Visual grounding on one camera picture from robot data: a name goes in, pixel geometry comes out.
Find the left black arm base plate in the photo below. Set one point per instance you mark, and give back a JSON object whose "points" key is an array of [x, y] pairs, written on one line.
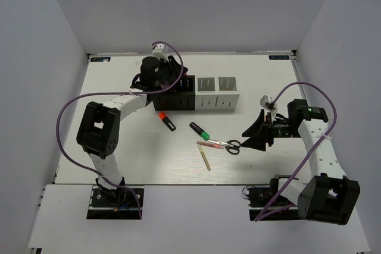
{"points": [[104, 207]]}

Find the slim orange pen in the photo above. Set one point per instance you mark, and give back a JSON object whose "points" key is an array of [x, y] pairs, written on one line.
{"points": [[210, 145]]}

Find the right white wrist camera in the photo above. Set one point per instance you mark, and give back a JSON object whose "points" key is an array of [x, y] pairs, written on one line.
{"points": [[268, 104]]}

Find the slim yellow pen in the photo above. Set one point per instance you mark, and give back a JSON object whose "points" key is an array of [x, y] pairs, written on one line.
{"points": [[205, 160]]}

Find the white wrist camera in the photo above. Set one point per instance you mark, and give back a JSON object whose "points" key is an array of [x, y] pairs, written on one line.
{"points": [[160, 51], [268, 104]]}

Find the white double pen holder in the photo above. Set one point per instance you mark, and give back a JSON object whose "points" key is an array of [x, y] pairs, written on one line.
{"points": [[216, 94]]}

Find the black handled scissors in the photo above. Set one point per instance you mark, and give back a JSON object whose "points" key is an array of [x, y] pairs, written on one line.
{"points": [[232, 146]]}

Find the orange cap black highlighter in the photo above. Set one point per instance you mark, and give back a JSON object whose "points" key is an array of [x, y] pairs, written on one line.
{"points": [[165, 119]]}

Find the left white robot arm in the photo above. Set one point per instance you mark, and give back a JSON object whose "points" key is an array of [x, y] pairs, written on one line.
{"points": [[99, 129]]}

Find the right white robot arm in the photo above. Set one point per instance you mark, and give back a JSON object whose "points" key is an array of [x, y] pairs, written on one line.
{"points": [[330, 196]]}

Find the black double pen holder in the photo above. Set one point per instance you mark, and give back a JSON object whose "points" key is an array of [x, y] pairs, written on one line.
{"points": [[179, 98]]}

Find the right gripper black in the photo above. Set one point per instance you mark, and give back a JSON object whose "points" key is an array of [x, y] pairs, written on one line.
{"points": [[261, 132]]}

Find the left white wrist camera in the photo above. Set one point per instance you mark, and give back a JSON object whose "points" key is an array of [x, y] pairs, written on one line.
{"points": [[160, 51]]}

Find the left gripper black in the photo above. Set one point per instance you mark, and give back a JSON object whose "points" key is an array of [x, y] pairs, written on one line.
{"points": [[174, 66]]}

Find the green cap black highlighter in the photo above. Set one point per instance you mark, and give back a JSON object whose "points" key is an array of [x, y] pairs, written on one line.
{"points": [[199, 131]]}

